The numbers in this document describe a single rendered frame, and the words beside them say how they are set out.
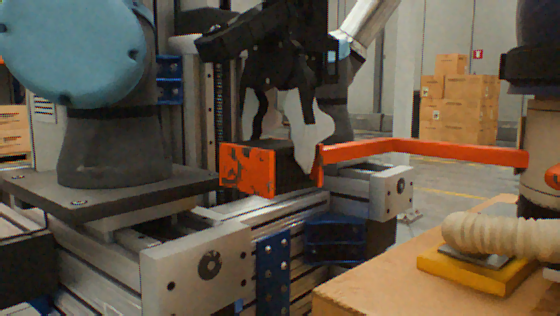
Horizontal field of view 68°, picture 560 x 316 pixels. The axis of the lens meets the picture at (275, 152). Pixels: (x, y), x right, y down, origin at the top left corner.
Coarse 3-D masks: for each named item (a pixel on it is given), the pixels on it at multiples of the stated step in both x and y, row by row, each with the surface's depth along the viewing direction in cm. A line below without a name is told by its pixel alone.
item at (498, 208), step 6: (492, 204) 60; (498, 204) 60; (504, 204) 60; (510, 204) 60; (516, 204) 60; (486, 210) 57; (492, 210) 57; (498, 210) 57; (504, 210) 57; (510, 210) 57; (516, 210) 57; (498, 216) 54; (516, 216) 54; (552, 264) 40; (558, 264) 40; (546, 270) 39; (552, 270) 39; (558, 270) 39; (546, 276) 40; (552, 276) 39; (558, 276) 39; (558, 282) 39
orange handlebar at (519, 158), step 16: (336, 144) 56; (352, 144) 56; (368, 144) 58; (384, 144) 61; (400, 144) 62; (416, 144) 60; (432, 144) 59; (448, 144) 57; (464, 144) 56; (336, 160) 54; (464, 160) 56; (480, 160) 54; (496, 160) 53; (512, 160) 51; (528, 160) 50; (544, 176) 41
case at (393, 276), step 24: (408, 240) 59; (432, 240) 59; (384, 264) 51; (408, 264) 51; (336, 288) 45; (360, 288) 45; (384, 288) 45; (408, 288) 45; (432, 288) 45; (456, 288) 45; (528, 288) 45; (552, 288) 45; (312, 312) 45; (336, 312) 43; (360, 312) 40; (384, 312) 40; (408, 312) 40; (432, 312) 40; (456, 312) 40; (480, 312) 40; (504, 312) 40; (528, 312) 40; (552, 312) 40
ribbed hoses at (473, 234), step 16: (448, 224) 45; (464, 224) 42; (480, 224) 41; (496, 224) 40; (512, 224) 40; (528, 224) 39; (544, 224) 39; (448, 240) 44; (464, 240) 42; (480, 240) 41; (496, 240) 40; (512, 240) 39; (528, 240) 38; (544, 240) 38; (512, 256) 40; (528, 256) 39; (544, 256) 38
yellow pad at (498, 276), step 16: (432, 256) 49; (448, 256) 49; (464, 256) 48; (480, 256) 47; (496, 256) 48; (432, 272) 48; (448, 272) 47; (464, 272) 45; (480, 272) 45; (496, 272) 45; (512, 272) 45; (528, 272) 48; (480, 288) 44; (496, 288) 43; (512, 288) 44
